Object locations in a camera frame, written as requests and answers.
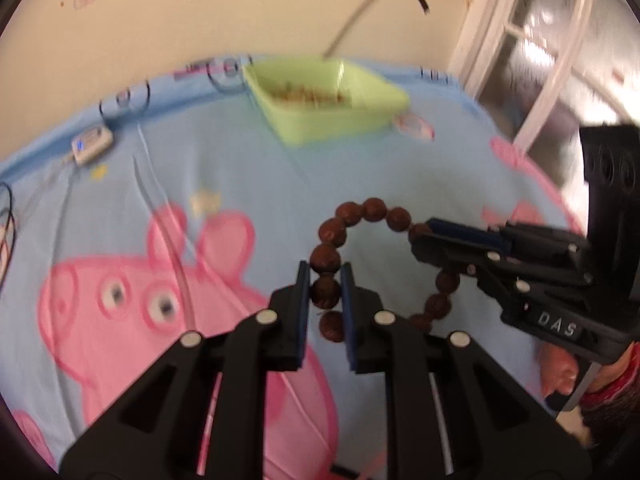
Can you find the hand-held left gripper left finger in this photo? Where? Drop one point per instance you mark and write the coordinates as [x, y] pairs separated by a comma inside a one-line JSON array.
[[301, 310]]

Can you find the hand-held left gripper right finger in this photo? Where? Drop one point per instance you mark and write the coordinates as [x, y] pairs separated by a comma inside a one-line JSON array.
[[348, 320]]

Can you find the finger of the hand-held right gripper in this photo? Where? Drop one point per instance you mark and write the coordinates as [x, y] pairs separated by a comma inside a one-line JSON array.
[[450, 255], [470, 235]]

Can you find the green rectangular dish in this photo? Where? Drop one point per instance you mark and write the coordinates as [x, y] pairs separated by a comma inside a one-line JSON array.
[[320, 125]]

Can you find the person's right hand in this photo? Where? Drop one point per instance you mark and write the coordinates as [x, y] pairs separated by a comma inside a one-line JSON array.
[[557, 370]]

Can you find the blue cartoon printed blanket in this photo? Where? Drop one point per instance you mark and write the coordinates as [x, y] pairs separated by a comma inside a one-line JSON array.
[[280, 175]]

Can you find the white blanket controller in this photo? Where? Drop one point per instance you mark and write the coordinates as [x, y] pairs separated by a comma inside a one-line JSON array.
[[90, 146]]

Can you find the white window frame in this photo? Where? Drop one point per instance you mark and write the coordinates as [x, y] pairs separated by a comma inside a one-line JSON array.
[[480, 35]]

